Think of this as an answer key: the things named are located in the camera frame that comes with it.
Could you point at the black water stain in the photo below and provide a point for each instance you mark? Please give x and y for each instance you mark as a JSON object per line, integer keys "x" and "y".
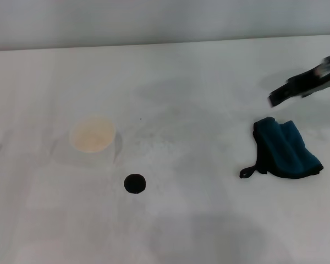
{"x": 134, "y": 183}

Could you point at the blue rag with black loop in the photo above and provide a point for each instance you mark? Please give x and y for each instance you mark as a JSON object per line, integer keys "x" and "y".
{"x": 287, "y": 148}

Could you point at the white paper cup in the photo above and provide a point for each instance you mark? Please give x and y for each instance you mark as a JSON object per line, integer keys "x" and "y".
{"x": 92, "y": 137}

